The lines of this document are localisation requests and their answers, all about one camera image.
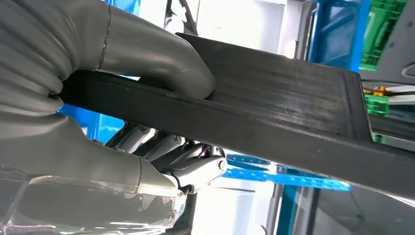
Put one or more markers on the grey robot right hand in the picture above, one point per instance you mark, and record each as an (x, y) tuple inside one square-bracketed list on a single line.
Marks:
[(146, 48)]

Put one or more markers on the blue metal shelf rack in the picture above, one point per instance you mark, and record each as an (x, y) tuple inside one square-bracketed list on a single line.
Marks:
[(291, 178)]

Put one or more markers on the green plastic crate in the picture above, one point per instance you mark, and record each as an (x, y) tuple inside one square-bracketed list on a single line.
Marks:
[(379, 32)]

